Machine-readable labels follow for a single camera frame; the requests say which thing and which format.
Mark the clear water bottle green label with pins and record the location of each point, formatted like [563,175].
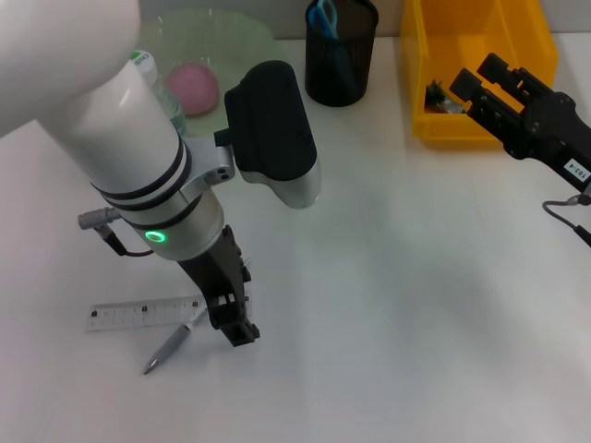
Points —
[144,62]

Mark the clear plastic ruler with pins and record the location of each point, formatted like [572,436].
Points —
[120,316]

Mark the yellow plastic storage bin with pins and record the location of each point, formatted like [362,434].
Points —
[485,46]

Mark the blue capped scissors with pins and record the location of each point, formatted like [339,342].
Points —
[323,20]

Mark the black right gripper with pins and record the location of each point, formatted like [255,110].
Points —
[554,134]

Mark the black mesh cylinder bin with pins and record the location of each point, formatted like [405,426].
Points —
[355,55]

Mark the silver ballpoint pen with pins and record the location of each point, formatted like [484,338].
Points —
[171,343]

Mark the green translucent plastic fruit plate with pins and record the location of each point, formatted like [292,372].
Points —
[240,41]

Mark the pink toy peach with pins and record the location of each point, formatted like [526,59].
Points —
[194,90]

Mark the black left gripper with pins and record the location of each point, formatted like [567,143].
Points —
[217,272]

